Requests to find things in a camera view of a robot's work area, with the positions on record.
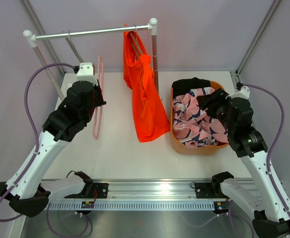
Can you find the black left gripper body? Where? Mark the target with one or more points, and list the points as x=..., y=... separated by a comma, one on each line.
x=97, y=102

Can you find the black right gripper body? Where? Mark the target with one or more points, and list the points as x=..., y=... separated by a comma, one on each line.
x=219, y=109

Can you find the pink patterned shorts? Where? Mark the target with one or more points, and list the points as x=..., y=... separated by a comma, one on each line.
x=192, y=127

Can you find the black shorts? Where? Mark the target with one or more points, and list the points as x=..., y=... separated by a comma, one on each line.
x=182, y=86

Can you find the pink clothes hanger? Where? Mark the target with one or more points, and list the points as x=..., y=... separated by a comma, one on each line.
x=98, y=112

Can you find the grey clothes hanger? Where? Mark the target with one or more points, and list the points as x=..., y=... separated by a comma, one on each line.
x=73, y=48

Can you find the orange shorts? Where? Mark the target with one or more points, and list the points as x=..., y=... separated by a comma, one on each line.
x=149, y=115

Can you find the brown clothes hanger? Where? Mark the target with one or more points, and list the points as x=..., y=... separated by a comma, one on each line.
x=136, y=46

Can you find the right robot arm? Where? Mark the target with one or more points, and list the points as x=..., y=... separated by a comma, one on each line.
x=270, y=213

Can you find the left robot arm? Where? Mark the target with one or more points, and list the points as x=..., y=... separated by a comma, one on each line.
x=26, y=194

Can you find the orange plastic basket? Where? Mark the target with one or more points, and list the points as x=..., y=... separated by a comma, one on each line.
x=181, y=149

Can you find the white silver clothes rack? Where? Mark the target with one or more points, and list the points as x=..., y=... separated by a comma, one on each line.
x=33, y=40

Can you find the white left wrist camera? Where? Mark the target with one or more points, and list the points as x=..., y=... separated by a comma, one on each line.
x=86, y=72

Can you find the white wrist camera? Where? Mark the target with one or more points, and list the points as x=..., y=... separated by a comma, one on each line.
x=242, y=91
x=86, y=72

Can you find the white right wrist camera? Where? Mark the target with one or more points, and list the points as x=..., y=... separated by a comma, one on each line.
x=242, y=91

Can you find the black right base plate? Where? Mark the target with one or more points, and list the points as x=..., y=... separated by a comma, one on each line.
x=205, y=190

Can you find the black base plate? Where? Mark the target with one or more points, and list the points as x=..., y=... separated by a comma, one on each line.
x=205, y=190
x=98, y=189

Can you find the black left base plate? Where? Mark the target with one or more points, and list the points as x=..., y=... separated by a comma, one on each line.
x=98, y=189

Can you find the aluminium mounting rail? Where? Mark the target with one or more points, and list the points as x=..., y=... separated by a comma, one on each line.
x=168, y=190

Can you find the aluminium cage frame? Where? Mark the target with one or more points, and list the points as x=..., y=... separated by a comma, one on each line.
x=272, y=9

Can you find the white slotted cable duct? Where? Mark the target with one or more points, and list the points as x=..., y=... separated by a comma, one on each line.
x=102, y=205

